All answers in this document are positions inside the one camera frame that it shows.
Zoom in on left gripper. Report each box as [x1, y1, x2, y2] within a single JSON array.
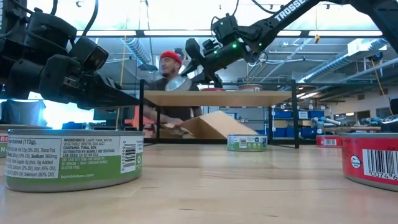
[[5, 36, 141, 110]]

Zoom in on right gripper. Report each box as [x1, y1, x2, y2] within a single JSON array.
[[181, 37, 253, 89]]

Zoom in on green-label tuna can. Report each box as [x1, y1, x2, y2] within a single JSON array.
[[227, 134, 269, 152], [0, 132, 9, 159], [164, 75, 193, 92], [5, 129, 144, 193]]

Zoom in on wooden shelf black metal legs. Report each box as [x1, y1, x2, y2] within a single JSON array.
[[139, 79, 300, 149]]

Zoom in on black monitor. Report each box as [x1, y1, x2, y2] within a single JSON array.
[[93, 107, 140, 122]]

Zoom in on person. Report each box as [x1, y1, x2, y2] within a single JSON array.
[[142, 50, 205, 129]]

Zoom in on brown cardboard box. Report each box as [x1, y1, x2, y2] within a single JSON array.
[[159, 110, 259, 140]]

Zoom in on dark draped cloth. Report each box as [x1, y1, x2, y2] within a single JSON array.
[[0, 99, 48, 127]]

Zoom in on dark blue round object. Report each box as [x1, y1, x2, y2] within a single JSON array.
[[380, 114, 398, 134]]

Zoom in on silver spiral ventilation duct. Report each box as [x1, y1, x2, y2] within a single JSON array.
[[123, 37, 159, 72]]

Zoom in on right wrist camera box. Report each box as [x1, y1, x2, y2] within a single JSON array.
[[212, 14, 241, 40]]

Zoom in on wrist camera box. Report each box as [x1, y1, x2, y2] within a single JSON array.
[[212, 14, 241, 40], [24, 11, 78, 50]]

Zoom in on black aluminium table frame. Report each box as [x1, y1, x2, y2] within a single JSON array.
[[143, 138, 296, 146]]

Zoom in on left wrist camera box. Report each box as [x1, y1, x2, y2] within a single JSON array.
[[24, 11, 78, 50]]

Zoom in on large silver air duct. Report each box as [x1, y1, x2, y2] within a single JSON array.
[[298, 37, 391, 84]]

